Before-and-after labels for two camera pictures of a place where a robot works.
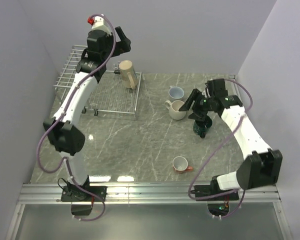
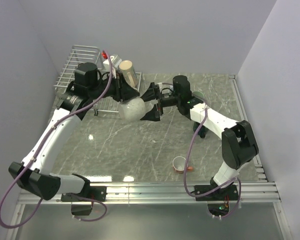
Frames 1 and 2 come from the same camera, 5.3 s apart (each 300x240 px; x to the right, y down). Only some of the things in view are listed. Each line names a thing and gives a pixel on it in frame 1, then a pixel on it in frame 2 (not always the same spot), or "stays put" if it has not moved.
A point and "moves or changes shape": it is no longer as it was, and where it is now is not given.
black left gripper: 124,45 -> 123,90
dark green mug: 201,127 stays put
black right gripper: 198,115 -> 153,114
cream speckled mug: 173,109 moves or changes shape
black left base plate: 72,193 stays put
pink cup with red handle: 180,165 stays put
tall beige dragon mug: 129,77 stays put
